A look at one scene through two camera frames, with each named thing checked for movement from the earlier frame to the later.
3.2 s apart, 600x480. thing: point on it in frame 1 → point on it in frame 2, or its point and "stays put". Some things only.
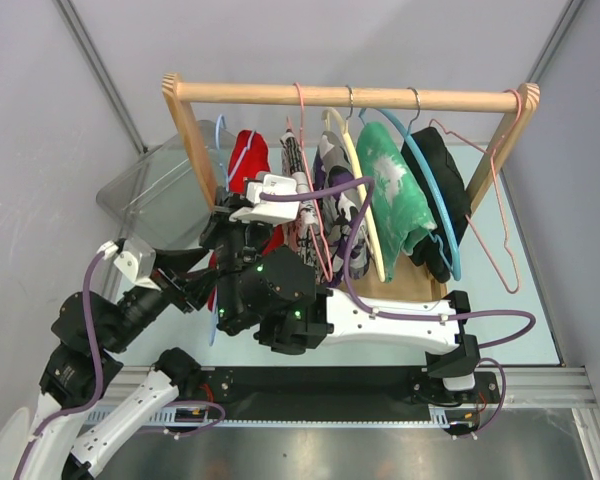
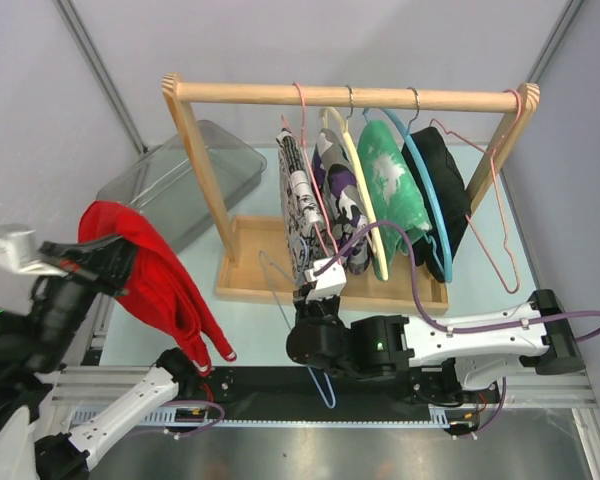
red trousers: [248, 156] → [161, 291]
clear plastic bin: [158, 197] stays put
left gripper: [182, 259] → [104, 261]
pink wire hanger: [491, 151] stays put
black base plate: [377, 393] stays put
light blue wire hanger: [213, 312] → [326, 385]
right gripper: [219, 222] → [303, 307]
